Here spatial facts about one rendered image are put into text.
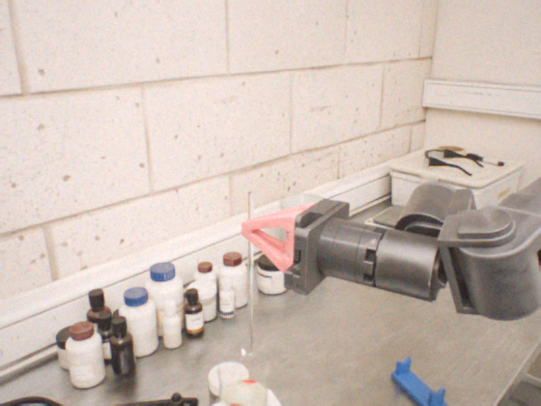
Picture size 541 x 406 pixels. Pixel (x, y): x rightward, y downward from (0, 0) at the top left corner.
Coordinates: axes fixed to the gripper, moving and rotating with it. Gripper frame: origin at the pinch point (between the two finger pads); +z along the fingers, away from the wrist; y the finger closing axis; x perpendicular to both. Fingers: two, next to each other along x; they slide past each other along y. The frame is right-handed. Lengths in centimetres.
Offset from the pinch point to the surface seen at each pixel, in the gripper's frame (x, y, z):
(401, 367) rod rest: 32.1, -29.4, -11.1
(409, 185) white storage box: 24, -110, 10
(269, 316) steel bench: 34, -35, 18
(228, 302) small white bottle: 30.6, -30.3, 24.2
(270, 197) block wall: 21, -67, 36
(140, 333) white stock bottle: 29.8, -12.4, 30.5
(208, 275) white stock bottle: 27, -33, 31
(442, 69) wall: -10, -150, 12
